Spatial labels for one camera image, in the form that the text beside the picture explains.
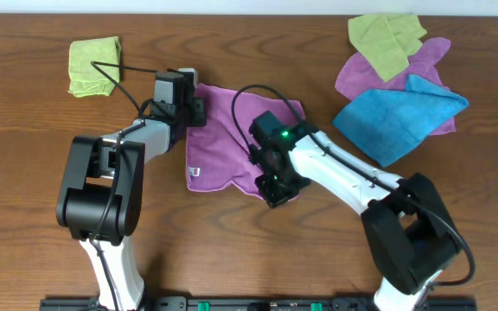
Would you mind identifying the blue cloth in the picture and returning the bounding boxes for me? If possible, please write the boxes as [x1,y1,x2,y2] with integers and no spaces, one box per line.
[333,74,469,168]

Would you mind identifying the purple cloth with label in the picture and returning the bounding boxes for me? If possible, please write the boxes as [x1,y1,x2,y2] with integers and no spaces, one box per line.
[186,83,297,198]

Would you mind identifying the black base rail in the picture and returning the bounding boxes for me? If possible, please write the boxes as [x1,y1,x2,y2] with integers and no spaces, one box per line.
[39,296,478,311]

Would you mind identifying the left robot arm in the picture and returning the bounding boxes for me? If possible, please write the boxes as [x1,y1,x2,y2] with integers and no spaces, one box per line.
[56,68,207,310]

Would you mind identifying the purple cloth under pile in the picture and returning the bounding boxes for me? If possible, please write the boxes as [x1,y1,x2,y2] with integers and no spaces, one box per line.
[335,37,456,136]

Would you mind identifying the olive green cloth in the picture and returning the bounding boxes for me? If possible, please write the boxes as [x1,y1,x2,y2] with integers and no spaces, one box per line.
[348,14,427,82]

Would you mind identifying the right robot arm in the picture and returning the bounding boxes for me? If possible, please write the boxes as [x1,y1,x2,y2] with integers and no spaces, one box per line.
[249,111,463,310]

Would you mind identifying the folded green cloth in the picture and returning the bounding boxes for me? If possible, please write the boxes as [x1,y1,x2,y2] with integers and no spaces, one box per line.
[68,36,121,98]

